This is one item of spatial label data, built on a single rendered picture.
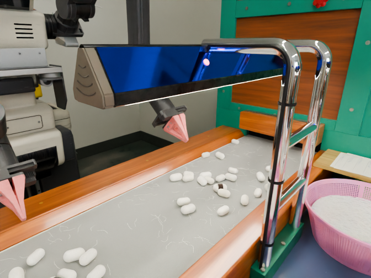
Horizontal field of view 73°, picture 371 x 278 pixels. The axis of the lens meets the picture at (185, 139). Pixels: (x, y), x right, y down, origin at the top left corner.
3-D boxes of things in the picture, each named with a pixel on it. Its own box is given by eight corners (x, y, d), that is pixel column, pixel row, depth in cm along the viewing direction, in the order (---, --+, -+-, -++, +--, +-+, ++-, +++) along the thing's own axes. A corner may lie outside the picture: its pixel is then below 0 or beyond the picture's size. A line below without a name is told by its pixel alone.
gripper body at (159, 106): (189, 109, 75) (175, 91, 77) (163, 116, 68) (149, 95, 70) (179, 122, 79) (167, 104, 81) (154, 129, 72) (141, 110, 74)
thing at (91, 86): (73, 101, 34) (63, 43, 31) (275, 69, 76) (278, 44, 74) (103, 111, 29) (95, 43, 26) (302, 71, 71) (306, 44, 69)
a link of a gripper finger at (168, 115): (198, 132, 71) (180, 107, 73) (180, 139, 66) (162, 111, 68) (187, 145, 75) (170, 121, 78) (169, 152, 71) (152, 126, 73)
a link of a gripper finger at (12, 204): (53, 202, 47) (34, 160, 49) (9, 219, 42) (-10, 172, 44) (49, 214, 51) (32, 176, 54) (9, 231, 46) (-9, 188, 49)
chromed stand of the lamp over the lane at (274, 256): (188, 240, 59) (189, 38, 43) (234, 204, 73) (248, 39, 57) (262, 292, 47) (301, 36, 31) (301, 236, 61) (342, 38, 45)
